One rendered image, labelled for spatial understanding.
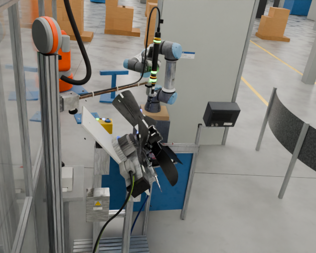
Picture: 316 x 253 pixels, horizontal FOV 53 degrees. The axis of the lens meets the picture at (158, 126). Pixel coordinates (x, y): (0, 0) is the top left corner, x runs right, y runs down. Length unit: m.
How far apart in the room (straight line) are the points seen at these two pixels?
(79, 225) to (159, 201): 0.78
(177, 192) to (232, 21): 2.17
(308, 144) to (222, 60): 1.47
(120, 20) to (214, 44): 7.40
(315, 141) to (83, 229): 2.40
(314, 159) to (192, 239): 1.47
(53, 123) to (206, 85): 2.85
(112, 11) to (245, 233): 9.08
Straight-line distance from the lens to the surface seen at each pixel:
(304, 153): 3.63
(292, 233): 3.58
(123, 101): 2.07
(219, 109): 2.63
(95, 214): 2.24
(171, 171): 2.02
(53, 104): 1.61
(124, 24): 11.23
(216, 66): 4.16
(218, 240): 3.19
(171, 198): 3.09
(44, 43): 1.49
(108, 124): 2.50
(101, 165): 2.09
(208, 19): 3.98
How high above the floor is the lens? 2.21
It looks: 27 degrees down
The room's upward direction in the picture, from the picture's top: 7 degrees clockwise
